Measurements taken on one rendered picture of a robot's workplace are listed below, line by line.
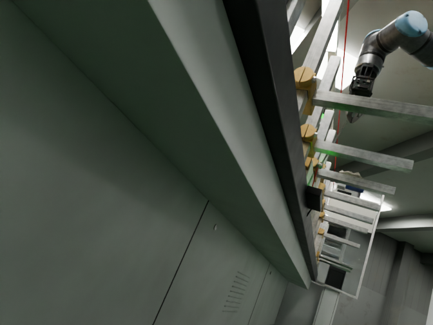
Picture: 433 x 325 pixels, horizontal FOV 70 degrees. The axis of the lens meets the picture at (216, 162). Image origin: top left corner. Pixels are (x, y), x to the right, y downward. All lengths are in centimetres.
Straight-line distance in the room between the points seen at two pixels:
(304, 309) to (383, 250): 774
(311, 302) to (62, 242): 317
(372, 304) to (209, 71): 1063
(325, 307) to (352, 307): 711
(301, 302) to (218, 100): 326
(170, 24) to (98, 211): 37
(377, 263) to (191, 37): 1076
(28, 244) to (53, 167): 11
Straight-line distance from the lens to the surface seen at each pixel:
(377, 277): 1096
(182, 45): 33
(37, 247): 53
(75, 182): 53
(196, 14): 35
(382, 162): 103
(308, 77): 78
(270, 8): 42
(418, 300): 1189
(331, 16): 96
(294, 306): 357
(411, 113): 82
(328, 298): 343
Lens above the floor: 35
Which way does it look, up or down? 17 degrees up
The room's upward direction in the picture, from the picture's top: 25 degrees clockwise
